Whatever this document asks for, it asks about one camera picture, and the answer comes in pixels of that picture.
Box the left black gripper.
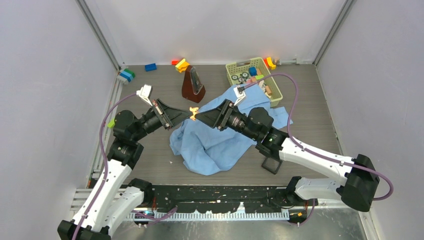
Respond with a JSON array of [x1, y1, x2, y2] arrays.
[[132, 99, 193, 142]]

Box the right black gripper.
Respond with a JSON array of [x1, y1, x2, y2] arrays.
[[194, 99, 259, 141]]

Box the orange brooch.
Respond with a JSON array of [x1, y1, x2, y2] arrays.
[[189, 107, 199, 121]]

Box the light blue shirt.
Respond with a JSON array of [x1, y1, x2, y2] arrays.
[[169, 86, 289, 176]]

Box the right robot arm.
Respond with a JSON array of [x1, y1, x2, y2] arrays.
[[195, 99, 380, 212]]

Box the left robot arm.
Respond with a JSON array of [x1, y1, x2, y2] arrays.
[[57, 99, 193, 240]]

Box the brown wooden metronome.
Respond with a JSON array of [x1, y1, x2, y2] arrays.
[[181, 65, 206, 103]]

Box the yellow toy block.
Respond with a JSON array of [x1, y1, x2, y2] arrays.
[[175, 58, 190, 73]]

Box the blue toy brick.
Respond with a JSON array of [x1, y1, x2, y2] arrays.
[[144, 63, 157, 72]]

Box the yellow-green plastic basket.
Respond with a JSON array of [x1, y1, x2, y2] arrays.
[[225, 57, 283, 108]]

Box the green block in basket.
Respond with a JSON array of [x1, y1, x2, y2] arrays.
[[254, 74, 264, 81]]

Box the blue block in basket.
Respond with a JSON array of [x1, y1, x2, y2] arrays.
[[248, 66, 258, 76]]

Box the stacked blue green bricks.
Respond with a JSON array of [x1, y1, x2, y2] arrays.
[[116, 68, 136, 85]]

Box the lime green block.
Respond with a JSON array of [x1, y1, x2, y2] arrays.
[[106, 118, 115, 129]]

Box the yellow arch block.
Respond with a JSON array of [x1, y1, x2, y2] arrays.
[[265, 57, 277, 70]]

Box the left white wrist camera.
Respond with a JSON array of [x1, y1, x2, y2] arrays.
[[136, 84, 153, 107]]

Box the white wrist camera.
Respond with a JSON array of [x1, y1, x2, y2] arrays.
[[233, 85, 247, 106], [136, 84, 153, 107]]

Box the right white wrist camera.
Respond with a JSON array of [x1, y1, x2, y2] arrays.
[[233, 85, 247, 106]]

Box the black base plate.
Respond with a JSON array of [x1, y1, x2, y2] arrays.
[[142, 185, 317, 214]]

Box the black square frame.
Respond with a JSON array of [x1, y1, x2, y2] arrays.
[[261, 157, 283, 175]]

